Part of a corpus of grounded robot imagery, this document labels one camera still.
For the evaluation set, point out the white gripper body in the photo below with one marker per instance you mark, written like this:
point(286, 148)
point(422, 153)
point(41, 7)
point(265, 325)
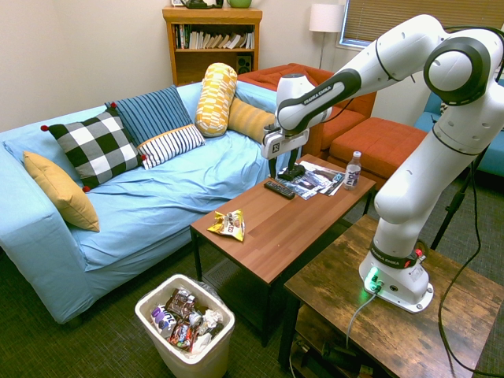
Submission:
point(283, 142)

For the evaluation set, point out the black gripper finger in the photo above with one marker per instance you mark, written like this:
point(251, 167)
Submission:
point(293, 160)
point(272, 167)

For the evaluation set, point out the yellow chip bag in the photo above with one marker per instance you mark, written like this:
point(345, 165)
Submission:
point(230, 226)

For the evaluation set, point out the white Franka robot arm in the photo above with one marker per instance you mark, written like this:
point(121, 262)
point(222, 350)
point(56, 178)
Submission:
point(409, 177)

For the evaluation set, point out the purple hint bottle trash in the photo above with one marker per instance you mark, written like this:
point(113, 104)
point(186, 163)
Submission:
point(162, 321)

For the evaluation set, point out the white plastic trash bin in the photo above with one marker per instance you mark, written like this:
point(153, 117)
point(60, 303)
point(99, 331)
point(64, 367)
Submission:
point(197, 360)

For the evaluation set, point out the black game controller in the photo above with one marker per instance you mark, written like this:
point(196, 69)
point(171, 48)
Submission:
point(292, 172)

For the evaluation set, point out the black TV remote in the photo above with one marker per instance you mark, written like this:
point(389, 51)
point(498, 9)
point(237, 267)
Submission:
point(279, 190)

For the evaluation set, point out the dark cover magazine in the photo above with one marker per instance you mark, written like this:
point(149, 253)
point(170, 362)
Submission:
point(311, 181)

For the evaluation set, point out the mustard striped pillow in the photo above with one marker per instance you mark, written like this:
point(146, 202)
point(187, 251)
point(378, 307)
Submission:
point(250, 120)

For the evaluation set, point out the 425 Business magazine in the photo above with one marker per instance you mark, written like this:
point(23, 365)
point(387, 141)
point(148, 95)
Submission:
point(335, 182)

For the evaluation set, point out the clear hint water bottle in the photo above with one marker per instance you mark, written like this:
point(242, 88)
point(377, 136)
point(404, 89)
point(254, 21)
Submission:
point(353, 175)

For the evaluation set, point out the wooden coffee table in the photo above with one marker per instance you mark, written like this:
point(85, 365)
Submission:
point(283, 232)

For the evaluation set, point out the orange armchair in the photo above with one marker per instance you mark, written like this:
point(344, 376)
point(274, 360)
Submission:
point(346, 114)

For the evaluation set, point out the yellow patterned bolster pillow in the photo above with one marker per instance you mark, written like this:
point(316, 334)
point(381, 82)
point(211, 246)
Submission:
point(216, 100)

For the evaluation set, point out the orange ottoman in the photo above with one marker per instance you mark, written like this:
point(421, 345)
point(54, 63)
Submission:
point(378, 143)

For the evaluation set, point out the small black speaker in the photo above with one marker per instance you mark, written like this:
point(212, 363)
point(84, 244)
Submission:
point(244, 64)

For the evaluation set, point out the white navy striped pillow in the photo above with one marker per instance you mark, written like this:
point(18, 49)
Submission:
point(171, 145)

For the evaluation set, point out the wooden bookshelf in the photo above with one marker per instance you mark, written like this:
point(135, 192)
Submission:
point(212, 63)

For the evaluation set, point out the row of paperback books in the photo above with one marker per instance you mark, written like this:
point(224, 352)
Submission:
point(220, 40)

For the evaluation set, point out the light blue sofa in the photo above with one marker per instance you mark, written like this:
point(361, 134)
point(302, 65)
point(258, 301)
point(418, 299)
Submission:
point(157, 204)

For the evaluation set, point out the floor vent grille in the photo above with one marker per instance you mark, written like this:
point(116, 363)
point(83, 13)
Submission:
point(218, 275)

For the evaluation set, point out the white floor lamp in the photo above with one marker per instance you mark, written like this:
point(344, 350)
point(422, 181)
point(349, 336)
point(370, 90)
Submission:
point(327, 19)

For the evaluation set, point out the blue striped pillow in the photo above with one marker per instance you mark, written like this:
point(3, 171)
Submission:
point(151, 112)

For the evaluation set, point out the green bowl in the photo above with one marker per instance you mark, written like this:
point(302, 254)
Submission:
point(239, 3)

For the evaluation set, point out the dark object on bookshelf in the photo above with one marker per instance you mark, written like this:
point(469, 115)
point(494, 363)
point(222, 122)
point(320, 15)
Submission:
point(202, 4)

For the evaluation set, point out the brown snack wrapper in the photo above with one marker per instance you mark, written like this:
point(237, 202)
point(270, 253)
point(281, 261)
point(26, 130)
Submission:
point(181, 302)

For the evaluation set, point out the window blinds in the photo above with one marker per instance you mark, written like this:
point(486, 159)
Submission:
point(393, 19)

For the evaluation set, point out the crumpled white paper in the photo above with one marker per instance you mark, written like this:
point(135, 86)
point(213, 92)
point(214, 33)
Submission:
point(210, 321)

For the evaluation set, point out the black white checkered pillow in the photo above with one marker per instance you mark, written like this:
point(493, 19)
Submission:
point(96, 145)

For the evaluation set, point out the red snack wrapper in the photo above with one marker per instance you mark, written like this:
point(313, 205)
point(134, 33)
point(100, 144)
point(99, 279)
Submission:
point(183, 334)

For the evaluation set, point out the power strip under table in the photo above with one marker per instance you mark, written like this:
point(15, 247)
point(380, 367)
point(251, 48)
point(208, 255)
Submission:
point(334, 354)

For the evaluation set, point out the blue chair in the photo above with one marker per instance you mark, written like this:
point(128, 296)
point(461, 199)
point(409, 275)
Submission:
point(492, 157)

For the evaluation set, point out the plain mustard pillow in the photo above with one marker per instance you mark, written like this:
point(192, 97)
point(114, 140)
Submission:
point(63, 193)

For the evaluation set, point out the black camera stand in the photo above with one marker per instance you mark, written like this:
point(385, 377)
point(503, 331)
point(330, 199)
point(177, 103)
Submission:
point(453, 204)

